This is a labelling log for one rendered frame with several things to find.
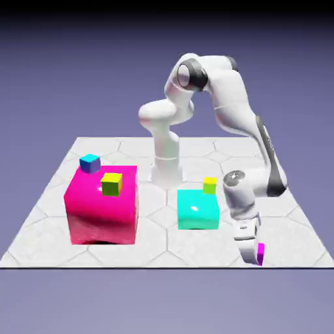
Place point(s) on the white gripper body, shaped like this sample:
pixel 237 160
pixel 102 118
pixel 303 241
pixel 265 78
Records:
pixel 248 250

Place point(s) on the small magenta cube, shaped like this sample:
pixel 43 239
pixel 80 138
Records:
pixel 260 253

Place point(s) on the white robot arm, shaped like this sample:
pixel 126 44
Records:
pixel 234 104

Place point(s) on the small yellow cube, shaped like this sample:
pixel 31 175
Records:
pixel 209 185
pixel 111 185

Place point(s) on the small blue cube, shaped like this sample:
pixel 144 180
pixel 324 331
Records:
pixel 90 163

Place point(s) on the large cyan box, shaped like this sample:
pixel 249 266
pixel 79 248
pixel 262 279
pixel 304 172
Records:
pixel 197 211

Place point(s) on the large pink box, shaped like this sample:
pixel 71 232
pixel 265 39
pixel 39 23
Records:
pixel 104 211

